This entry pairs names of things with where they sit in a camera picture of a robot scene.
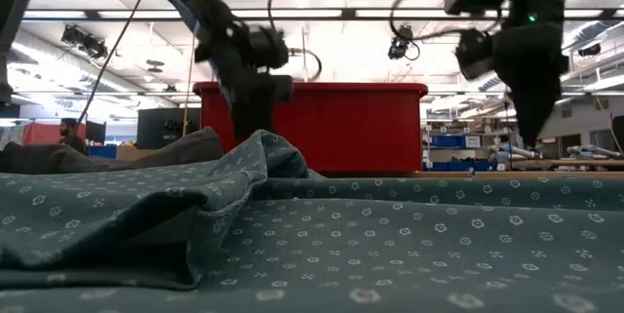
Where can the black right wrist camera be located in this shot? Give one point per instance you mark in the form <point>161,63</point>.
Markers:
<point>475,54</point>

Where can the red plastic bin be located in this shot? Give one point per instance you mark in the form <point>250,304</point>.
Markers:
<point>341,128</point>

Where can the dark grey garment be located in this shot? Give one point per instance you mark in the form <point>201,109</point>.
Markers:
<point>73,159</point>

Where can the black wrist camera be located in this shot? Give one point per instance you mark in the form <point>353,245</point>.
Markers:
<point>270,47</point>
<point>475,54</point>

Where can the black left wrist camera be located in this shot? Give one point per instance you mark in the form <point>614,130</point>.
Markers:
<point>270,47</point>

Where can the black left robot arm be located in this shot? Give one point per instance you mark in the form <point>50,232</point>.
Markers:
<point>195,1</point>

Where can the large black box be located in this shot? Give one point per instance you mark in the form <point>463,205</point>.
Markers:
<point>156,128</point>

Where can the blue crate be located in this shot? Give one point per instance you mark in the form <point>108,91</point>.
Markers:
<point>102,151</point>

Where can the shelf with blue bins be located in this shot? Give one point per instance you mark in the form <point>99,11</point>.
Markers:
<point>453,149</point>

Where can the teal patterned shirt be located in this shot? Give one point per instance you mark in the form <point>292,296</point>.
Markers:
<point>390,235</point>

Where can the black ceiling fixture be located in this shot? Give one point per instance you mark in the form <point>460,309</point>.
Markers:
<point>590,50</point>

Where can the orange cloth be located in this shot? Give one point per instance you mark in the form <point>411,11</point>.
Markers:
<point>41,133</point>

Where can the light wooden desk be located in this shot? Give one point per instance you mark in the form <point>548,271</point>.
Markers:
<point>512,174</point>

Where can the black computer monitor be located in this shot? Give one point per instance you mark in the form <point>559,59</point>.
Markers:
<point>96,132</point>

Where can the black ceiling spotlights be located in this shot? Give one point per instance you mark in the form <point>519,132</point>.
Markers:
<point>85,42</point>

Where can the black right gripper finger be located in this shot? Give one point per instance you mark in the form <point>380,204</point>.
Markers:
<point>541,115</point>
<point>525,118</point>

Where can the person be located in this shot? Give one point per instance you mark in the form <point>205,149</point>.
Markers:
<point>72,137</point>

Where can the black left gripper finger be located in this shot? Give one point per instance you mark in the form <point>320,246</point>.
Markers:
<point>263,120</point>
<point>243,123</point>

